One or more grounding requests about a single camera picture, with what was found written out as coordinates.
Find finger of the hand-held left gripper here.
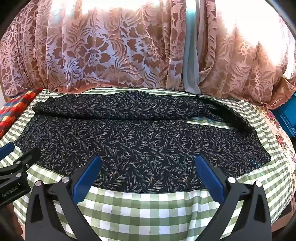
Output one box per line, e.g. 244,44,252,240
0,142,15,158
0,148,41,184

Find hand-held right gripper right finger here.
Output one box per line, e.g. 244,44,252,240
195,156,272,241

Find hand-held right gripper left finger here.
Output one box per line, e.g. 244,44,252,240
25,156,102,241

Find dark leaf-print pants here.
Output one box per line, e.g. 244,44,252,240
14,91,271,194

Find green checked bed sheet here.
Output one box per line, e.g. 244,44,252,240
0,87,296,241

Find floral bed sheet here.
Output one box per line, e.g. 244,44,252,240
259,105,296,178

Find blue plastic crate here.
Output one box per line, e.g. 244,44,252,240
272,91,296,138

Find grey fabric strip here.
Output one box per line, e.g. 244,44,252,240
184,0,202,95

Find pink floral curtain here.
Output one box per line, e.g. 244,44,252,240
0,0,188,96
171,0,296,110

